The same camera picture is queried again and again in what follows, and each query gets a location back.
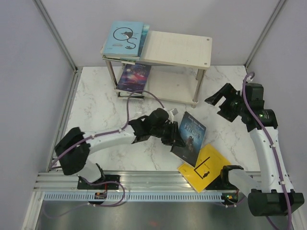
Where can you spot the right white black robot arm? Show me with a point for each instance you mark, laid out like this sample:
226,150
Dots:
275,194

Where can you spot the green yellow fantasy book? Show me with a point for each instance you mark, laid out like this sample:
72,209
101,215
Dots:
122,60

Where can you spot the purple Robinson Crusoe book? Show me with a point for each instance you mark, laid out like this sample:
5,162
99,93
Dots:
139,68

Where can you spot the light blue OS book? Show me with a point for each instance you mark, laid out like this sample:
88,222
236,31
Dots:
124,39

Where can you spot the dark castle cover book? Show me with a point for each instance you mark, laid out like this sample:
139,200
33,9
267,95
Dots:
193,134

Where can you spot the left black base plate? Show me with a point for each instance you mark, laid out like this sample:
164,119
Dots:
108,183

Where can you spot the pale green G book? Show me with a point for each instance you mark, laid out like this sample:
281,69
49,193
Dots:
146,92

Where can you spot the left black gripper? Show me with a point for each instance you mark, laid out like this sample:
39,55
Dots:
178,140

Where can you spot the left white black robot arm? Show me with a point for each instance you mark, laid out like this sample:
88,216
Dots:
76,146

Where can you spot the black Moon and Sixpence book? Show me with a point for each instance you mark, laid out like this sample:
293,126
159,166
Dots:
133,97

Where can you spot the teal ocean cover book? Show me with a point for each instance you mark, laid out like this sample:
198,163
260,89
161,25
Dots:
143,39

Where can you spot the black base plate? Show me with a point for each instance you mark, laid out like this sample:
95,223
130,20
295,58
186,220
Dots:
230,194
108,183

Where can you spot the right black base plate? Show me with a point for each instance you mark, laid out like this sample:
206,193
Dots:
230,194

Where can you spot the white slotted cable duct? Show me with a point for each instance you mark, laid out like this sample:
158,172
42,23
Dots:
135,196

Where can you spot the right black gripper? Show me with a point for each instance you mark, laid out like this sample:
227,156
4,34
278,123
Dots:
229,92

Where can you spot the aluminium front frame rail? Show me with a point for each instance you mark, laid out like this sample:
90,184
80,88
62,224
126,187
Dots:
134,181

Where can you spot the white two-tier wooden shelf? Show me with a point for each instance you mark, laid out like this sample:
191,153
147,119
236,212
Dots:
179,63

